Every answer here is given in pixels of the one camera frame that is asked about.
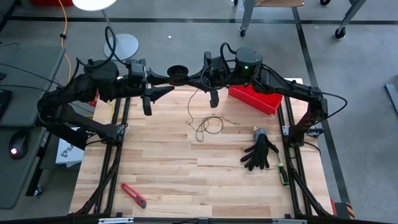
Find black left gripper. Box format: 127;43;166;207
115;70;175;117

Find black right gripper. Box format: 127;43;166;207
186;68;234;109

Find black plastic cord spool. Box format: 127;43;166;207
166;64;190;86

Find thin dark cord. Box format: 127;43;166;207
185;88;240;142

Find red plastic bin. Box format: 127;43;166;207
228;83;284;116

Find grey cart with wooden shelf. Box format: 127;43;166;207
232;0;331;39

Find black work glove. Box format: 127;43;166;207
239;126;280;172

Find white printed box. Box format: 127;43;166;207
55;138;85;168

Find red utility knife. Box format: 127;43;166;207
120;182;147;210

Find white round floor lamp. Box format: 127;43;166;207
72;0;140;62

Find grey desk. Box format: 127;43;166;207
0;45;67;210

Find red floor object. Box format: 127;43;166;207
30;0;75;7

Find black computer mouse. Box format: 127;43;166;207
7;130;30;161

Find grey floor bar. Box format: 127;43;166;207
384;83;398;118

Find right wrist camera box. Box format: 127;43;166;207
203;51;233;85

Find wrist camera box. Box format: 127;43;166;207
125;58;147;88
203;51;233;85

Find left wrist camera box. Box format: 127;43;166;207
125;58;147;88

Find black aluminium table frame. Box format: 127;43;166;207
0;77;398;224

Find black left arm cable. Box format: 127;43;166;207
76;26;129;68

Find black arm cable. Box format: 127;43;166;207
310;91;349;127
76;26;129;68

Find yellow cable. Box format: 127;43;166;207
57;0;73;82

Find green-handled screwdriver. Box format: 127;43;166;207
277;154;290;188

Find silver frame bracket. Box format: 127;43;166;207
272;218;308;224
98;217;135;224

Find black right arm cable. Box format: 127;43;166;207
310;91;349;127

